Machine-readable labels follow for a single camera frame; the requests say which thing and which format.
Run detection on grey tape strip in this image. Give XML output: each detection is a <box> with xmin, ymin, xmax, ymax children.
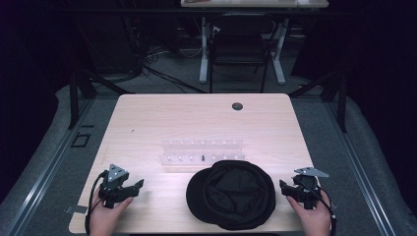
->
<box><xmin>63</xmin><ymin>205</ymin><xmax>89</xmax><ymax>215</ymax></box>

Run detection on black hat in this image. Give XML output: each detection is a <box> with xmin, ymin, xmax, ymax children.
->
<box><xmin>185</xmin><ymin>159</ymin><xmax>277</xmax><ymax>232</ymax></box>

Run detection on person's left hand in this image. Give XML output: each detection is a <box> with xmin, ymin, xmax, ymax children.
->
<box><xmin>89</xmin><ymin>187</ymin><xmax>135</xmax><ymax>236</ymax></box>

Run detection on clear acrylic rack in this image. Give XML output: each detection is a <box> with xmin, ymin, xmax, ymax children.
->
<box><xmin>158</xmin><ymin>138</ymin><xmax>247</xmax><ymax>167</ymax></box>

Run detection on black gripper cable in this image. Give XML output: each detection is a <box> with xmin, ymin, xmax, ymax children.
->
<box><xmin>300</xmin><ymin>179</ymin><xmax>338</xmax><ymax>236</ymax></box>
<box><xmin>84</xmin><ymin>169</ymin><xmax>110</xmax><ymax>236</ymax></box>

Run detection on black metal frame stand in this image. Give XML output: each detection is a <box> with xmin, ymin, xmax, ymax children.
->
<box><xmin>287</xmin><ymin>70</ymin><xmax>349</xmax><ymax>134</ymax></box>
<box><xmin>67</xmin><ymin>69</ymin><xmax>136</xmax><ymax>131</ymax></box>

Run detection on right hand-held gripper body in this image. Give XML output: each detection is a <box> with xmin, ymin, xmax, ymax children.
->
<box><xmin>290</xmin><ymin>166</ymin><xmax>330</xmax><ymax>210</ymax></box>

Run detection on black chair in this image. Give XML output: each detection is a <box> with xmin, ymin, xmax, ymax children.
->
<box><xmin>208</xmin><ymin>12</ymin><xmax>277</xmax><ymax>94</ymax></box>

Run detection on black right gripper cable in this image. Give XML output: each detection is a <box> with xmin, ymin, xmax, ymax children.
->
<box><xmin>300</xmin><ymin>179</ymin><xmax>338</xmax><ymax>236</ymax></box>

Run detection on black floor cables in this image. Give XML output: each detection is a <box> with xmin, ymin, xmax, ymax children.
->
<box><xmin>124</xmin><ymin>16</ymin><xmax>209</xmax><ymax>94</ymax></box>

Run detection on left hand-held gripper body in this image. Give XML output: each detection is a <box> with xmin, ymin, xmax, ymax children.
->
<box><xmin>97</xmin><ymin>163</ymin><xmax>135</xmax><ymax>209</ymax></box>

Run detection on white-legged desk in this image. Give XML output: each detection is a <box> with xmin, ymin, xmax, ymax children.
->
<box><xmin>179</xmin><ymin>0</ymin><xmax>330</xmax><ymax>87</ymax></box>

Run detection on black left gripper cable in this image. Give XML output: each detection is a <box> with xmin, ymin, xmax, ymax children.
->
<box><xmin>84</xmin><ymin>169</ymin><xmax>110</xmax><ymax>236</ymax></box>

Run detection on person's right hand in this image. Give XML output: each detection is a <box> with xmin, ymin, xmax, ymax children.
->
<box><xmin>286</xmin><ymin>190</ymin><xmax>332</xmax><ymax>236</ymax></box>

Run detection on aluminium floor rail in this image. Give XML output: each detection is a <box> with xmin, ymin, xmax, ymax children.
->
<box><xmin>2</xmin><ymin>97</ymin><xmax>96</xmax><ymax>236</ymax></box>
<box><xmin>323</xmin><ymin>97</ymin><xmax>398</xmax><ymax>236</ymax></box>

